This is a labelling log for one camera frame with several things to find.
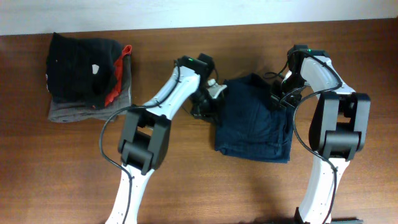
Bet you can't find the navy blue garment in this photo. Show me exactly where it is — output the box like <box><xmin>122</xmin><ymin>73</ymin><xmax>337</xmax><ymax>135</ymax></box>
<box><xmin>215</xmin><ymin>73</ymin><xmax>294</xmax><ymax>163</ymax></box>

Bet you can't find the black base bracket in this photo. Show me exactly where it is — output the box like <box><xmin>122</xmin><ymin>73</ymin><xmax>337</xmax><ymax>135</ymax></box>
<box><xmin>330</xmin><ymin>218</ymin><xmax>364</xmax><ymax>224</ymax></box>

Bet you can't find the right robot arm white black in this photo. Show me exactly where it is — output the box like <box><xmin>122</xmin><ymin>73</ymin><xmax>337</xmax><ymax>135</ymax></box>
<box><xmin>271</xmin><ymin>45</ymin><xmax>371</xmax><ymax>224</ymax></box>

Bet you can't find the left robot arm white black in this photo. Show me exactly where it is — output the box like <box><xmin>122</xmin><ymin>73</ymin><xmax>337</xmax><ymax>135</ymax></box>
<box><xmin>107</xmin><ymin>54</ymin><xmax>226</xmax><ymax>224</ymax></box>

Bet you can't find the grey folded garment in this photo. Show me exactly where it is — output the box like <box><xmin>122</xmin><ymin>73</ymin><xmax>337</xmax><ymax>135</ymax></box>
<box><xmin>47</xmin><ymin>55</ymin><xmax>132</xmax><ymax>123</ymax></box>

